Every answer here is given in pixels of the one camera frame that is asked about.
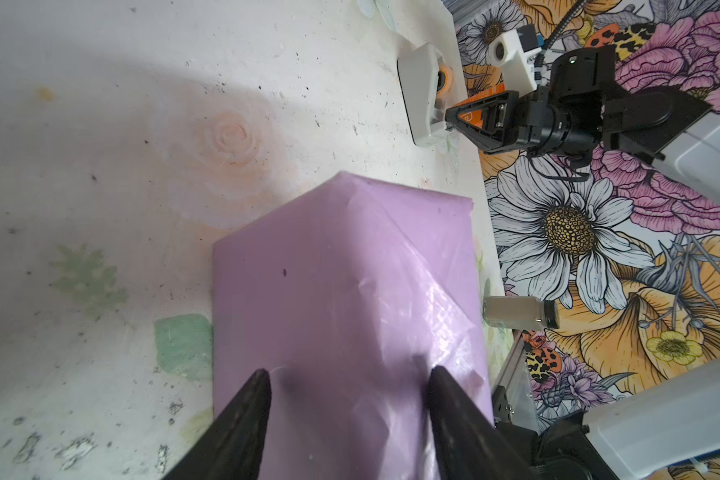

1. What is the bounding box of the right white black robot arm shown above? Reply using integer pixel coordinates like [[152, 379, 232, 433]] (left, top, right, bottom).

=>
[[445, 47, 720, 205]]

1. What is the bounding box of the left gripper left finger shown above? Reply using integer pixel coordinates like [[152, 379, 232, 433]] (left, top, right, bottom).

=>
[[165, 369, 272, 480]]

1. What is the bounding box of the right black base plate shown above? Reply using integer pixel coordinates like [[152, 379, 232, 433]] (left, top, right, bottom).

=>
[[492, 386, 617, 479]]

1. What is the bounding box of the orange bottle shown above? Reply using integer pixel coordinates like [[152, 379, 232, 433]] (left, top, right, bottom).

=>
[[458, 83, 506, 128]]

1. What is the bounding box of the right black corrugated cable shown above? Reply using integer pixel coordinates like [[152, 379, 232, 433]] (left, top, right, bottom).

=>
[[542, 0, 589, 52]]

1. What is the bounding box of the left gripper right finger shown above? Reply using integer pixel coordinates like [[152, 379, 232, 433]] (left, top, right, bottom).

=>
[[427, 366, 534, 480]]

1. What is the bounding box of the pink wrapping paper sheet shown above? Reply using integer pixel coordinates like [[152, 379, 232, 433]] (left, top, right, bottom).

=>
[[212, 172, 491, 479]]

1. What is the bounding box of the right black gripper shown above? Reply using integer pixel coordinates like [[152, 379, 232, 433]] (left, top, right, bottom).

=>
[[445, 45, 625, 168]]

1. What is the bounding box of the grey tape dispenser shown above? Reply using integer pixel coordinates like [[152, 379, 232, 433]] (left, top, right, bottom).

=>
[[397, 43, 454, 147]]

